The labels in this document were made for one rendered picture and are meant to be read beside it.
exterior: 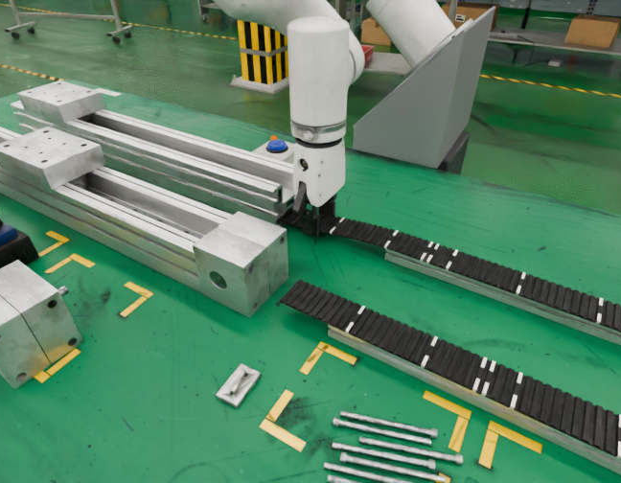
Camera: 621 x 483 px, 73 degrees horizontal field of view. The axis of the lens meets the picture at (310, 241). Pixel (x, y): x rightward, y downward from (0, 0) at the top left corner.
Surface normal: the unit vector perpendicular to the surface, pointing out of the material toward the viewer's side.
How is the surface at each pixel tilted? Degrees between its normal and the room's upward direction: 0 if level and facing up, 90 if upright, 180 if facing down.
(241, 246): 0
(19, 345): 90
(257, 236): 0
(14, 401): 0
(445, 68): 90
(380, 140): 90
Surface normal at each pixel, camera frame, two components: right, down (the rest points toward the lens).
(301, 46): -0.50, 0.53
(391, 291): 0.00, -0.79
